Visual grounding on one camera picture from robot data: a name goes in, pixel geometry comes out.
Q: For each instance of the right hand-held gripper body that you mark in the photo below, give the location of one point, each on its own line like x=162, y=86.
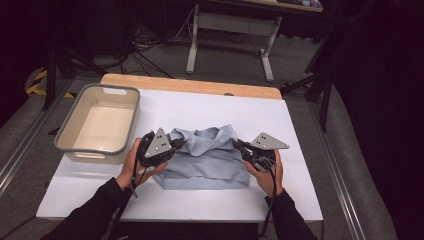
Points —
x=263, y=148

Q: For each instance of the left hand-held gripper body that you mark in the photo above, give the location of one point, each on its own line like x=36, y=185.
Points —
x=158, y=146

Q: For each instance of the light blue tank top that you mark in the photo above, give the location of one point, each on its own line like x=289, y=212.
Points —
x=206, y=163

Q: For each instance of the beige plastic basket grey rim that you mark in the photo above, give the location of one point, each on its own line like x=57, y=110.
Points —
x=100, y=116

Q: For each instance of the person's right hand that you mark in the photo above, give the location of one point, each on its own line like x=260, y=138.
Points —
x=265, y=180

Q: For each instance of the person's left hand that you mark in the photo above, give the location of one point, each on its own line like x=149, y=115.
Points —
x=128, y=166

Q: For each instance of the white board table cover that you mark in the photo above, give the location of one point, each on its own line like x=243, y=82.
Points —
x=200, y=106

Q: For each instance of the black tripod stand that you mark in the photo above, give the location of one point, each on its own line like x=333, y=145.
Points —
x=51, y=76
x=325, y=103

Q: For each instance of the white-legged wooden desk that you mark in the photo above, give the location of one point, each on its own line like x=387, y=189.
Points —
x=233, y=23

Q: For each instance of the yellow black hazard tape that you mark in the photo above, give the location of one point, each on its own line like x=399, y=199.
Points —
x=39, y=76

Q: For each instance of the colourful item on desk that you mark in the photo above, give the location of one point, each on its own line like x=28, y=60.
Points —
x=306, y=3

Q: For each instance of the metal floor rail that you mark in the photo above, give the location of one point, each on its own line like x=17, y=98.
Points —
x=20, y=150
x=336, y=176

